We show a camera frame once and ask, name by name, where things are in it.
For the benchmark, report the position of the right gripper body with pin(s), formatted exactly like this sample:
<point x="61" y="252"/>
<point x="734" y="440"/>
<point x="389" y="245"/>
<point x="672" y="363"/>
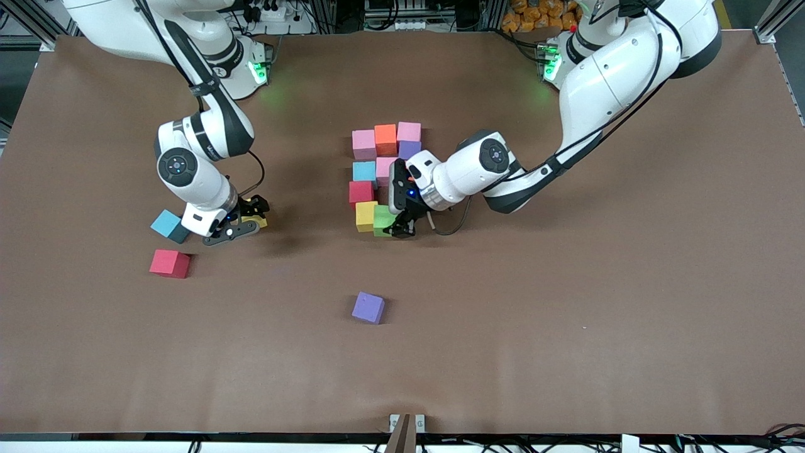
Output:
<point x="247" y="210"/>

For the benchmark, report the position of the yellow foam cube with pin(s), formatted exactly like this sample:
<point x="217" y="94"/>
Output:
<point x="259" y="221"/>
<point x="366" y="216"/>

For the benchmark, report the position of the green foam cube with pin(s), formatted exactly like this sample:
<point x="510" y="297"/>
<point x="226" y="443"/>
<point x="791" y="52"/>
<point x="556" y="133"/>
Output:
<point x="381" y="220"/>

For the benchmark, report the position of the red foam cube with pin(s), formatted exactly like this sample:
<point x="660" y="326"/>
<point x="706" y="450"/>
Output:
<point x="361" y="192"/>
<point x="168" y="263"/>

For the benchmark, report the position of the pink foam cube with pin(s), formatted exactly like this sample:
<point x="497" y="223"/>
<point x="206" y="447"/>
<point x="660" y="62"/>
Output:
<point x="409" y="131"/>
<point x="364" y="145"/>
<point x="382" y="171"/>

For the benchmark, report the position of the purple foam cube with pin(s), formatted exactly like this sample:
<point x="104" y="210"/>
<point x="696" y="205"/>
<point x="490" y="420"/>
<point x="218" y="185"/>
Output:
<point x="368" y="307"/>
<point x="405" y="146"/>

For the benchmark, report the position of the blue foam cube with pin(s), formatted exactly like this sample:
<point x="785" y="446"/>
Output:
<point x="363" y="171"/>
<point x="165" y="223"/>

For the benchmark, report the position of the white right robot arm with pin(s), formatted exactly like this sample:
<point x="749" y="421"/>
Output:
<point x="204" y="189"/>

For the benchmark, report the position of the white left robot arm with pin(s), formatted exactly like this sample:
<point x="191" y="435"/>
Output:
<point x="604" y="82"/>

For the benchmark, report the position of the grey equipment rack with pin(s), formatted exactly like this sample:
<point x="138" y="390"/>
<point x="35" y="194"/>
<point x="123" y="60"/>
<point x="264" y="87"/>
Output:
<point x="402" y="9"/>

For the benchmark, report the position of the white power strip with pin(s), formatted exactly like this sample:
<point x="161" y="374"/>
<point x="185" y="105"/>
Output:
<point x="280" y="16"/>

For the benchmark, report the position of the orange snack bag pile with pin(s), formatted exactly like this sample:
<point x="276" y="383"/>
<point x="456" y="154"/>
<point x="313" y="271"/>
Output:
<point x="534" y="16"/>

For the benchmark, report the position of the brown table cover sheet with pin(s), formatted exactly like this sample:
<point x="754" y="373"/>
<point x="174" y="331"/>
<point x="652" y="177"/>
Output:
<point x="566" y="377"/>

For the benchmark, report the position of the small metal bracket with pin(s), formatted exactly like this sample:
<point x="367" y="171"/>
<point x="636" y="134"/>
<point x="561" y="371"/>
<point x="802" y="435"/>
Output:
<point x="394" y="423"/>

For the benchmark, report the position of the brown camera post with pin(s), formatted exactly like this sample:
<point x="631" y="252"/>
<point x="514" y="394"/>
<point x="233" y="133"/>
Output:
<point x="402" y="437"/>

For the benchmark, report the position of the aluminium frame profile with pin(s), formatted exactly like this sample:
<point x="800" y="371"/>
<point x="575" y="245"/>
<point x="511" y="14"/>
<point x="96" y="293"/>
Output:
<point x="777" y="19"/>
<point x="28" y="22"/>

